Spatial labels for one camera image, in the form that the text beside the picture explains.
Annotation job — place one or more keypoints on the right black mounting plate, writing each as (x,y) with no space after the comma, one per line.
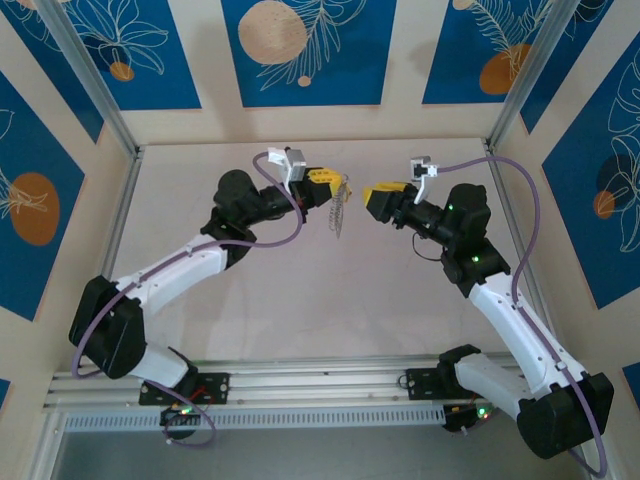
(417,382)

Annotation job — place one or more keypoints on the silver coil keyring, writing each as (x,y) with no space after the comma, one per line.
(339,215)

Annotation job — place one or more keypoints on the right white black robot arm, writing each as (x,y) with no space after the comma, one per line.
(520,330)

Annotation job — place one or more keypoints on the aluminium side rail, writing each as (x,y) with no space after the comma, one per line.
(112,240)
(512,200)

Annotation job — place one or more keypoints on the right aluminium corner post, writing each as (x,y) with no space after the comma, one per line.
(540,65)

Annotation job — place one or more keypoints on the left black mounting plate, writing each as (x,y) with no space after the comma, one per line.
(220,387)

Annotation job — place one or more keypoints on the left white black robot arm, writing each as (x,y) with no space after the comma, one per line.
(165,275)

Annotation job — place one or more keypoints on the aluminium corner post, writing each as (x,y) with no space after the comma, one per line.
(540,65)
(92,75)

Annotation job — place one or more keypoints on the frame post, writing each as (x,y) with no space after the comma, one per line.
(47,450)
(592,462)

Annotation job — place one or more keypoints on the left aluminium side rail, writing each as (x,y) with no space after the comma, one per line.
(112,240)

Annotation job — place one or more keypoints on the left lower frame post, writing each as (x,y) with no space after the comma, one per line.
(47,450)

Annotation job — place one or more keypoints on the left aluminium corner post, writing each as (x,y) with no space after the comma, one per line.
(92,75)

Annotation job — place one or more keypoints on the right lower frame post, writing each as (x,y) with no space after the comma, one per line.
(592,462)

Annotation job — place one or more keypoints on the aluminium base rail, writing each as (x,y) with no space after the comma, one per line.
(320,385)

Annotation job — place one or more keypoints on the black mounting plate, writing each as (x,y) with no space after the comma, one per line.
(417,382)
(220,387)

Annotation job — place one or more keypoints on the right aluminium side rail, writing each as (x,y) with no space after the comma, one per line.
(512,200)

